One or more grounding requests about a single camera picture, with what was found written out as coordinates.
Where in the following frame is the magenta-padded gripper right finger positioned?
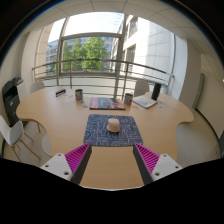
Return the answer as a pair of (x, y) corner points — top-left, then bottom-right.
(132, 142), (184, 186)

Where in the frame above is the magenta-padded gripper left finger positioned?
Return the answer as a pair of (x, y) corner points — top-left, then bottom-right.
(39, 142), (93, 186)

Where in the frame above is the beige computer mouse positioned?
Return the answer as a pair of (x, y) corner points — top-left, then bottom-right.
(106, 117), (121, 134)

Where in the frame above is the blue patterned mouse pad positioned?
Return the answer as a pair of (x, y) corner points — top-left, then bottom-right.
(83, 114), (144, 147)

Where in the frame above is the white chair with wooden legs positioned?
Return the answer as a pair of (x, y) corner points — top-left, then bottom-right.
(0, 114), (42, 163)

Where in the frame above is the light blue booklet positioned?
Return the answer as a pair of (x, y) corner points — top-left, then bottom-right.
(132, 94), (158, 109)

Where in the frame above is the small dark blue box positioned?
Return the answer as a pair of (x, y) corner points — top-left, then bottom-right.
(55, 88), (67, 98)

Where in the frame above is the printed can with blue label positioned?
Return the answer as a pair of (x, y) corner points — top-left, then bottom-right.
(74, 88), (84, 101)

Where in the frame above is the black cylinder speaker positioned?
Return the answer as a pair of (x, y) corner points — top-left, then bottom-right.
(151, 82), (162, 101)

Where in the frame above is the printed can with red label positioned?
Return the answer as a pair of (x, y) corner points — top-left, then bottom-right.
(123, 92), (134, 105)

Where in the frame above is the red and blue magazine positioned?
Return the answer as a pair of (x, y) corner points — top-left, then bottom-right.
(88, 96), (127, 111)

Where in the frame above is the black and white printer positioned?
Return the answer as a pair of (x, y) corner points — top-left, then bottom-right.
(1, 76), (27, 128)

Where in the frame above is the metal railing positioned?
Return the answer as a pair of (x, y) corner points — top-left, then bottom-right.
(31, 58), (174, 99)

